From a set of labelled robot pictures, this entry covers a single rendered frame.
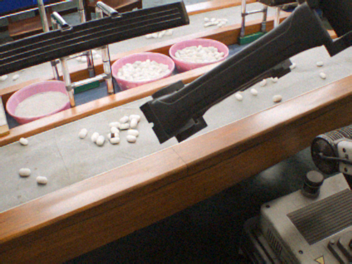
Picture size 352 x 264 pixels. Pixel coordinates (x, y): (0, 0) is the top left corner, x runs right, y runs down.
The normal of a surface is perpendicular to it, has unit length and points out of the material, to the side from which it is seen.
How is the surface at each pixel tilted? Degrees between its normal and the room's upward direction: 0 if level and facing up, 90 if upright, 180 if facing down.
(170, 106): 72
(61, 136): 0
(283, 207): 0
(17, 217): 0
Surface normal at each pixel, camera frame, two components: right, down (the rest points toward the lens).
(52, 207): -0.04, -0.80
